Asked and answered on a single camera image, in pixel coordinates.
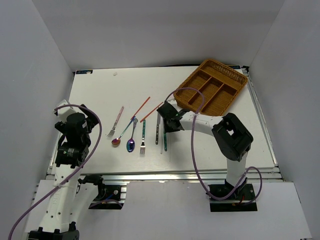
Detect brown handled knife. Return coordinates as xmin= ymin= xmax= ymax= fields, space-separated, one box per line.
xmin=155 ymin=113 xmax=161 ymax=145

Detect orange chopstick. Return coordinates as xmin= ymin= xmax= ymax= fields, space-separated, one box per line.
xmin=131 ymin=96 xmax=151 ymax=120
xmin=139 ymin=101 xmax=164 ymax=123

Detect pink handled fork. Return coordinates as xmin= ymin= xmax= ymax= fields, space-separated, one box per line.
xmin=107 ymin=106 xmax=125 ymax=138

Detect green handled knife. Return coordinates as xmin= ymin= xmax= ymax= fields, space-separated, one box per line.
xmin=162 ymin=120 xmax=168 ymax=152

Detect green handled fork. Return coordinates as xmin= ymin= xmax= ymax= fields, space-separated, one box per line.
xmin=139 ymin=119 xmax=146 ymax=157

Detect ornate iridescent spoon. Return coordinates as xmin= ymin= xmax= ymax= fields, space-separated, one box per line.
xmin=126 ymin=117 xmax=138 ymax=153

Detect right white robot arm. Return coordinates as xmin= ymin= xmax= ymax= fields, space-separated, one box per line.
xmin=157 ymin=101 xmax=254 ymax=200

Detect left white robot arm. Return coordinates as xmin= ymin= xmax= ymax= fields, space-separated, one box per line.
xmin=27 ymin=103 xmax=106 ymax=240

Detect plain iridescent spoon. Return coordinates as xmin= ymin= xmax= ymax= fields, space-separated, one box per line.
xmin=111 ymin=116 xmax=136 ymax=147

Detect woven wicker cutlery tray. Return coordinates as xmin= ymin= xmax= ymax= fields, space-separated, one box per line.
xmin=173 ymin=59 xmax=248 ymax=116

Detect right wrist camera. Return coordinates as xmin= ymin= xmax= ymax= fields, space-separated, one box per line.
xmin=165 ymin=99 xmax=179 ymax=109

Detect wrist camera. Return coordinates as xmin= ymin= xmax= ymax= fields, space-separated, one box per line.
xmin=165 ymin=99 xmax=179 ymax=109
xmin=53 ymin=99 xmax=77 ymax=122

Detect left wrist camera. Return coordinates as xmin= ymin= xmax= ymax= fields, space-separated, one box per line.
xmin=53 ymin=99 xmax=77 ymax=122

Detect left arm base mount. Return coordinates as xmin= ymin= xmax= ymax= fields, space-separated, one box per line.
xmin=78 ymin=174 xmax=124 ymax=210

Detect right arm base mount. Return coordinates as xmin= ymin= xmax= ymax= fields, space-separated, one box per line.
xmin=209 ymin=183 xmax=258 ymax=213

